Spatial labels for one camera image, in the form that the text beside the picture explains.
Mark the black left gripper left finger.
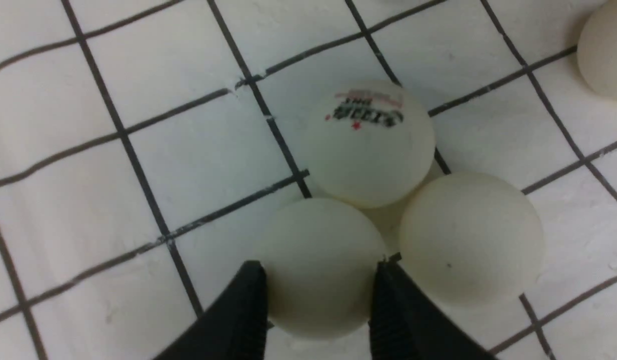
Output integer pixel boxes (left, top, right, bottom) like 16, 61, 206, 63
156, 260, 268, 360

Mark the white grid tablecloth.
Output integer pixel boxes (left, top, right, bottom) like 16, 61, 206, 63
0, 0, 617, 360

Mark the white ping-pong ball with logo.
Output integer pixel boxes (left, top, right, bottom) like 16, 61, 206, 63
302, 80, 436, 208

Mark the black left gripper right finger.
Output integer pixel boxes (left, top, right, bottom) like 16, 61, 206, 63
369, 260, 496, 360

